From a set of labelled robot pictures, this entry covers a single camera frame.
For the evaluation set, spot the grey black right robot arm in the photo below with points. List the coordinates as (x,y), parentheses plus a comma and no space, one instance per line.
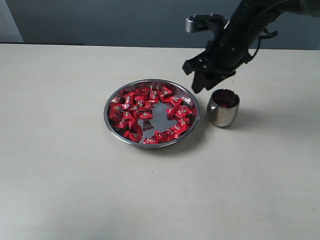
(278,7)

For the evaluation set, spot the shiny steel cup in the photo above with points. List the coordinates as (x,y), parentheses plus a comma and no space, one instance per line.
(220,116)

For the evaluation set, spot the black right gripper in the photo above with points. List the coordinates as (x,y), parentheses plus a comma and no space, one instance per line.
(226,51)

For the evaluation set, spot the red candy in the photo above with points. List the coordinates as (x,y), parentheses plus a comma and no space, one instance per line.
(116,111)
(182,112)
(166,136)
(164,93)
(146,115)
(154,96)
(151,141)
(223,104)
(128,100)
(174,101)
(134,136)
(178,130)

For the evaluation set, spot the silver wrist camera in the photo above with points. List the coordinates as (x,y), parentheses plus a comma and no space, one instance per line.
(205,23)

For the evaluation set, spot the round steel plate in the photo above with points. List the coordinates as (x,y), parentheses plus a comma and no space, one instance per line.
(163,112)

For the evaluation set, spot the red wrapped candy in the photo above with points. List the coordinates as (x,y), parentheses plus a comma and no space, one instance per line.
(154,96)
(166,136)
(164,93)
(116,111)
(178,130)
(134,136)
(128,100)
(182,112)
(174,101)
(146,115)
(151,141)

